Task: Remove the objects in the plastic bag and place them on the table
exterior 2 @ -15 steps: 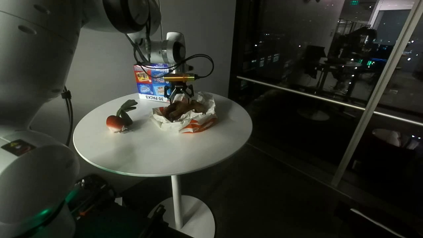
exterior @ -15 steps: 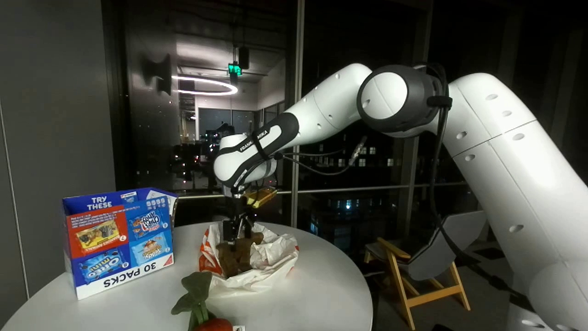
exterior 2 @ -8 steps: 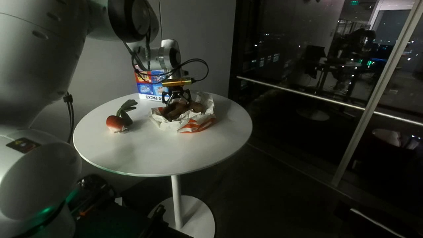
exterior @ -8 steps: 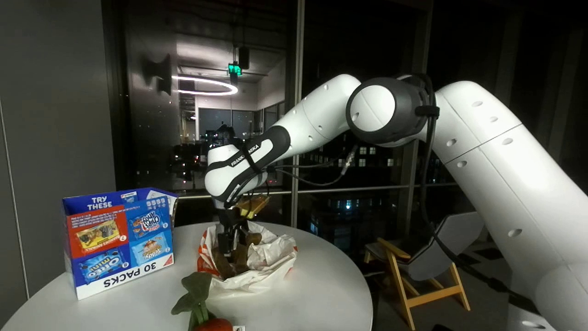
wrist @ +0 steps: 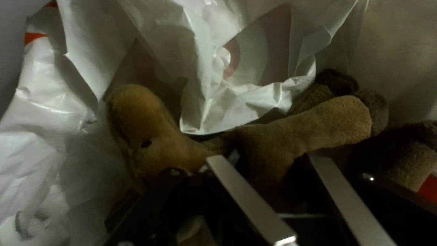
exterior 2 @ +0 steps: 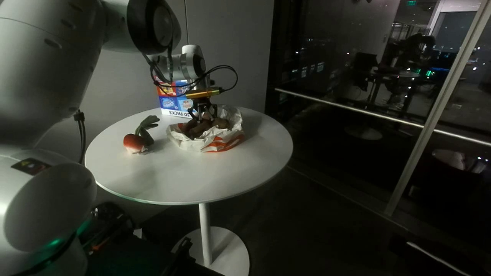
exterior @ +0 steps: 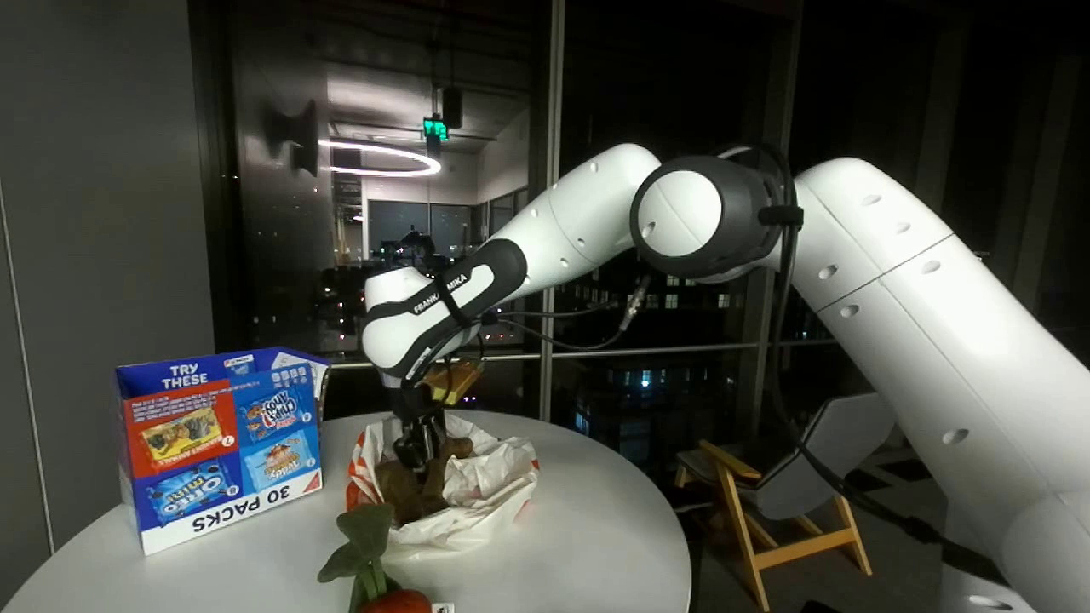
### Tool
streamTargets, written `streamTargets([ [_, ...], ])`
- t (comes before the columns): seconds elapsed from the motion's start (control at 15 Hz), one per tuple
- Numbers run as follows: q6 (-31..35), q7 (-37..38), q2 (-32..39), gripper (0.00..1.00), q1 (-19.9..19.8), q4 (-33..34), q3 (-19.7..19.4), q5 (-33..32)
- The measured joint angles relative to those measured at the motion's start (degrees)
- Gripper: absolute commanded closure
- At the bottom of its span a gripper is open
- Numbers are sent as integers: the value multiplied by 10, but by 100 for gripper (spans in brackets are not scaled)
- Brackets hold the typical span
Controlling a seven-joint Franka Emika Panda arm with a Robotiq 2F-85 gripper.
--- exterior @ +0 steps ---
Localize window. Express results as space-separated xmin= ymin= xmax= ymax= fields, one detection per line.
xmin=189 ymin=0 xmax=1090 ymax=478

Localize blue cardboard snack box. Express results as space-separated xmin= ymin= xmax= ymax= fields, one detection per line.
xmin=115 ymin=346 xmax=332 ymax=557

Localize brown plush toy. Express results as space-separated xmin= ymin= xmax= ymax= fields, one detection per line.
xmin=374 ymin=436 xmax=474 ymax=525

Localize white orange plastic bag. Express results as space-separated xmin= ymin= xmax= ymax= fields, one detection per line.
xmin=345 ymin=412 xmax=541 ymax=556

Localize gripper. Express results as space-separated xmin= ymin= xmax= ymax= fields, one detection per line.
xmin=392 ymin=385 xmax=447 ymax=474

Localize red plush vegetable green leaves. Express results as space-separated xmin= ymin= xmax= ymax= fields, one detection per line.
xmin=317 ymin=503 xmax=435 ymax=613

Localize wooden folding chair grey seat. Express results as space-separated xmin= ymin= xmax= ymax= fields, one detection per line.
xmin=673 ymin=392 xmax=898 ymax=613

